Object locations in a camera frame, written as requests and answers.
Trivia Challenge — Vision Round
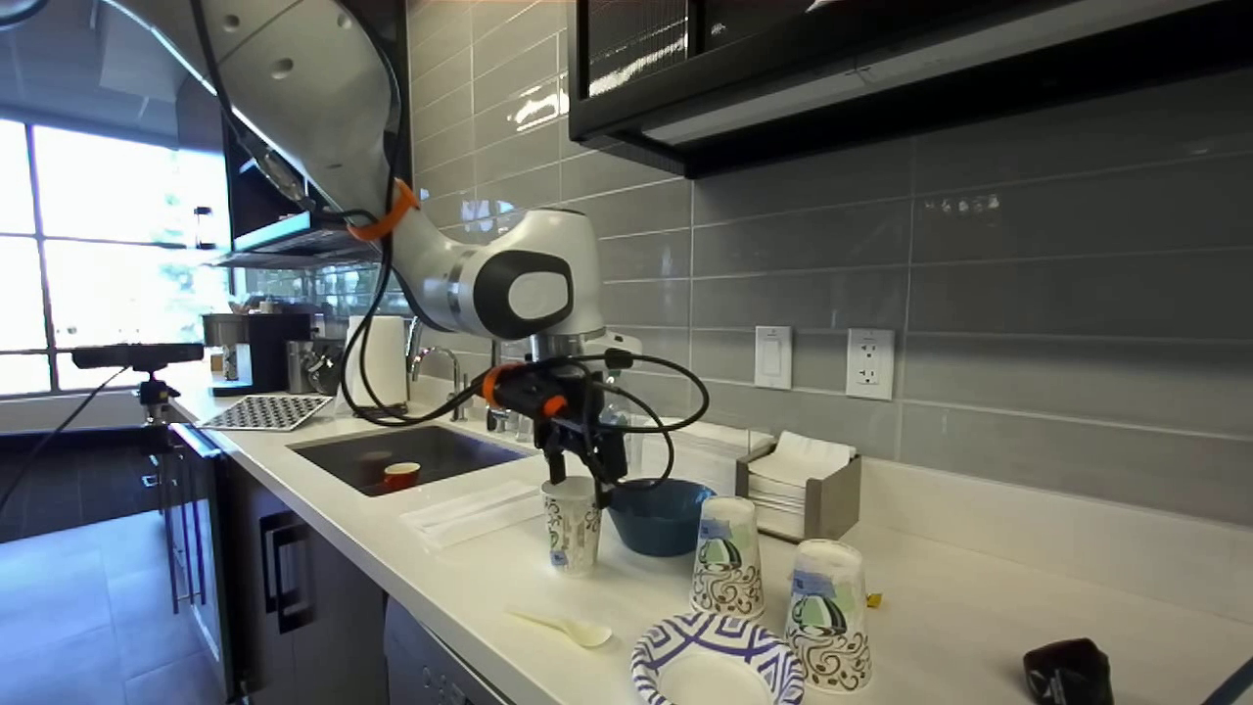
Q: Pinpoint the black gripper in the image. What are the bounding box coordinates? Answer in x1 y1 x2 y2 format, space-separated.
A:
528 388 632 509

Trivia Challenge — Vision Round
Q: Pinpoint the patterned paper cup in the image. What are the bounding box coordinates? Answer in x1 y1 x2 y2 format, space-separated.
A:
542 473 609 576
784 535 878 693
688 493 769 620

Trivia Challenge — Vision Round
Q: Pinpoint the dark blue bowl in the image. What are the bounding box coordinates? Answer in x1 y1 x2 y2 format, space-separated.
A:
602 473 716 561

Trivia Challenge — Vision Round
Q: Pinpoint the white paper sheet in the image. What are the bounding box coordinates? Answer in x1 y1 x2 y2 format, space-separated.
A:
396 482 551 552

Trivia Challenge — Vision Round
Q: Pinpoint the chrome sink faucet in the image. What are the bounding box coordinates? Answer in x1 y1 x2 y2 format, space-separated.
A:
400 325 469 423

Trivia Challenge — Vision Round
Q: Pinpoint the cream plastic spoon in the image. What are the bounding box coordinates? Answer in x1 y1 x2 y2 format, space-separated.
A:
508 606 619 653

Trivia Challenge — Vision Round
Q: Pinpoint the dark kitchen sink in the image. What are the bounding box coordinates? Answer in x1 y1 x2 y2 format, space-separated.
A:
285 423 534 501

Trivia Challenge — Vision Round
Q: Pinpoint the white napkins stack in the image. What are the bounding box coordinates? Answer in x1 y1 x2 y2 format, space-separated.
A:
743 427 863 535

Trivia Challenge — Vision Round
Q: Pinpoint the blue patterned paper plate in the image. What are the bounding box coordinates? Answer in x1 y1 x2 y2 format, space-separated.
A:
632 606 812 705

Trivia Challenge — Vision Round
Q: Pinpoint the dark lower cabinet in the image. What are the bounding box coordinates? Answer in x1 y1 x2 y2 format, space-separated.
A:
169 423 512 705

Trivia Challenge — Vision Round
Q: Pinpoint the dark cabinet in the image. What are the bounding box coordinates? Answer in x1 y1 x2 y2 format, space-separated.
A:
169 423 512 705
566 0 1253 181

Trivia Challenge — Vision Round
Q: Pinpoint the patterned drying mat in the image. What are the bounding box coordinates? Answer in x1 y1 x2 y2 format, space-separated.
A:
199 392 340 433

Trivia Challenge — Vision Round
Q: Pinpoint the black coffee machine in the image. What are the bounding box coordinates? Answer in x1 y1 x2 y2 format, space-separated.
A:
199 304 316 396

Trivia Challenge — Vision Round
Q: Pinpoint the large bright window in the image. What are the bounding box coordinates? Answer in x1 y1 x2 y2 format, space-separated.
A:
0 111 241 396

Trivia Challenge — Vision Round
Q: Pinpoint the small black object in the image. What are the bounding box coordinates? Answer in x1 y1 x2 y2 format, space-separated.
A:
1023 634 1115 705

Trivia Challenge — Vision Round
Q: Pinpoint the dark upper cabinet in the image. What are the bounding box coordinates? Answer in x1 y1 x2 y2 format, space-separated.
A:
566 0 1253 181

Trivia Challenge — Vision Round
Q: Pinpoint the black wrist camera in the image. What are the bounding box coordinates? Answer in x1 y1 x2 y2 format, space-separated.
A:
503 366 581 414

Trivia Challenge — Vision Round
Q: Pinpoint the white wall outlet plate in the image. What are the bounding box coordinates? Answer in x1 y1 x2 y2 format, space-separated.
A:
844 325 901 405
751 321 794 392

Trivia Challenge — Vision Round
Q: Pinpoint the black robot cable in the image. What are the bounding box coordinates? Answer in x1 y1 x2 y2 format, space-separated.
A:
333 209 716 505

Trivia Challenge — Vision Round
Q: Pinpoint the black cabinet handle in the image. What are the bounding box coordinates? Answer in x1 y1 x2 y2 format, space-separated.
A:
258 509 316 640

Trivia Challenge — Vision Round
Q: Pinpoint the orange arm strap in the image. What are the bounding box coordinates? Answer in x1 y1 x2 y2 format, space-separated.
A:
350 176 425 245

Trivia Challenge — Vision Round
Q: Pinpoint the black camera tripod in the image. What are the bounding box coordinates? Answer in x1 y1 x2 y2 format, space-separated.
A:
130 367 220 620

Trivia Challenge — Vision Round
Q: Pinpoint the black stereo camera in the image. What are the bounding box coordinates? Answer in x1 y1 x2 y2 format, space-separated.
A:
71 339 207 371

